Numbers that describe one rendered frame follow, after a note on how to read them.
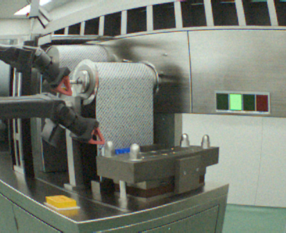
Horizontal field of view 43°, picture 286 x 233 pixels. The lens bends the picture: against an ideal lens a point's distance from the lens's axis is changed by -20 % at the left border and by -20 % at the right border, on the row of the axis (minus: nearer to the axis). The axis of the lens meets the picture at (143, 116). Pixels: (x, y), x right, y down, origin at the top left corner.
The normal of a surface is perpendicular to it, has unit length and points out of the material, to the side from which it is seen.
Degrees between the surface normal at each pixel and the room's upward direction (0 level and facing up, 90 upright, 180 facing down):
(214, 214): 90
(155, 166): 90
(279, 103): 90
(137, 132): 90
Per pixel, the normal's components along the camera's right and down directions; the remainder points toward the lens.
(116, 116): 0.70, 0.03
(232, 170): -0.71, 0.04
